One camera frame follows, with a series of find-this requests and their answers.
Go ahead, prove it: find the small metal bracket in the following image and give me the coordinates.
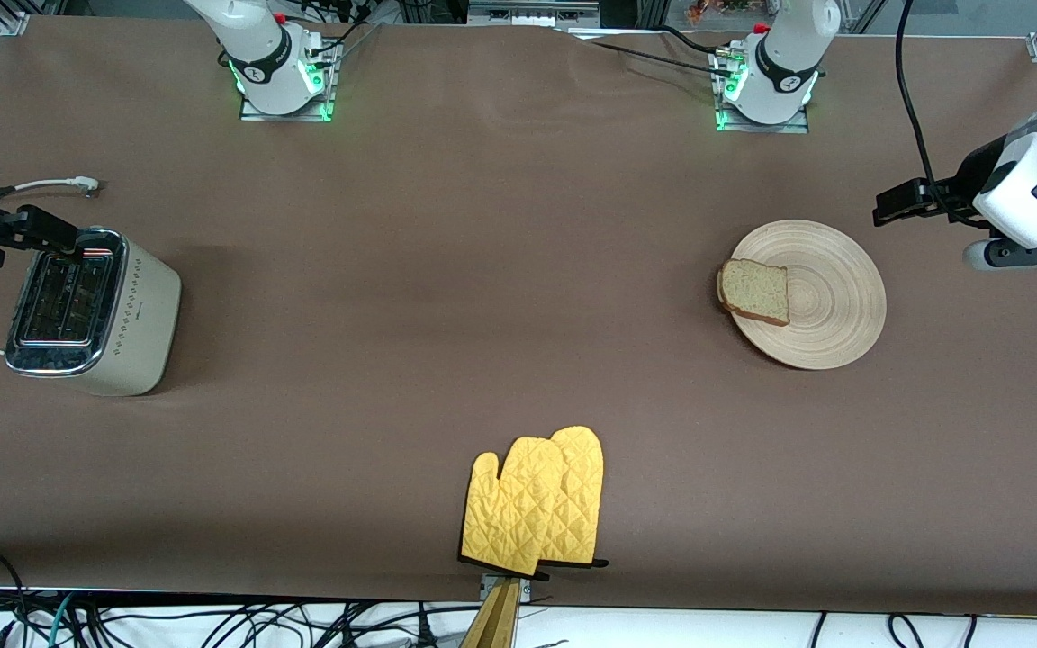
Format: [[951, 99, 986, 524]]
[[479, 572, 534, 605]]

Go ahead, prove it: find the wooden beam under table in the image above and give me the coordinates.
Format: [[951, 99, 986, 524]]
[[459, 580, 522, 648]]

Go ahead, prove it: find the black cable at base plate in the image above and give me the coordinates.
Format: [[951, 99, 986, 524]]
[[573, 25, 741, 80]]

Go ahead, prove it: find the white toaster power cable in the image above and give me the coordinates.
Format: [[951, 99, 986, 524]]
[[0, 175, 102, 355]]

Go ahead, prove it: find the brown table cover sheet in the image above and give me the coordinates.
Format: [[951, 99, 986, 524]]
[[0, 13, 1037, 618]]

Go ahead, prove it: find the slice of brown bread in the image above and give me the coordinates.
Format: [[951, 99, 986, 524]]
[[717, 258, 791, 328]]

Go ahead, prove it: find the teal cable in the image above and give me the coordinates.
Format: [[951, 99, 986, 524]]
[[47, 592, 80, 648]]

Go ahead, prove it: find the round wooden plate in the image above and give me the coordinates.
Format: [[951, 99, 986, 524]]
[[728, 220, 888, 371]]

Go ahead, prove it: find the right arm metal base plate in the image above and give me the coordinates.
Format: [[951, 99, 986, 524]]
[[239, 38, 341, 123]]

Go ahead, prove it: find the cream and chrome toaster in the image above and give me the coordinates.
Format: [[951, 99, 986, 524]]
[[4, 227, 184, 398]]

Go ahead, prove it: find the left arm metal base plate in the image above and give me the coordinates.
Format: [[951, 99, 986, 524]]
[[714, 45, 811, 135]]

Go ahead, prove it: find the grey device behind table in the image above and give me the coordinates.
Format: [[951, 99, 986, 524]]
[[466, 0, 601, 29]]

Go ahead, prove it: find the yellow quilted oven mitt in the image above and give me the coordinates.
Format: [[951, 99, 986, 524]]
[[537, 426, 610, 570], [459, 437, 567, 578]]

